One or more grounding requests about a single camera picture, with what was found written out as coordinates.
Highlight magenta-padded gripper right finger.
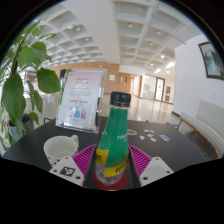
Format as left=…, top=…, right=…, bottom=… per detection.
left=128, top=144, right=174, bottom=188

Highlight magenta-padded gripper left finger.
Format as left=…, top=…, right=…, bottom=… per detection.
left=48, top=143, right=98, bottom=188

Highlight green plastic drink bottle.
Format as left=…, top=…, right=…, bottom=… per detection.
left=94, top=91, right=132, bottom=187

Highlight white dotted mug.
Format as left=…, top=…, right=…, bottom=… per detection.
left=43, top=134, right=80, bottom=168

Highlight small blue card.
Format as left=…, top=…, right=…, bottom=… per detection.
left=158, top=134, right=171, bottom=142

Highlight flat round red coaster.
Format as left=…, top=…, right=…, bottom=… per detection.
left=93, top=171, right=129, bottom=192

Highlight clear acrylic sign stand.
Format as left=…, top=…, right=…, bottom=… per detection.
left=54, top=68, right=108, bottom=134

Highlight long white bench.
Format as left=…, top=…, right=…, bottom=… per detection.
left=171, top=99, right=224, bottom=159

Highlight green leafy potted plant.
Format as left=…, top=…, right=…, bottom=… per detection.
left=0, top=19, right=63, bottom=156

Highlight dark framed landscape painting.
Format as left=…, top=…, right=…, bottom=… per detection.
left=198, top=41, right=224, bottom=81

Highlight recessed ceiling lights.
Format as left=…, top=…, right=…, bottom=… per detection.
left=66, top=23, right=176, bottom=73

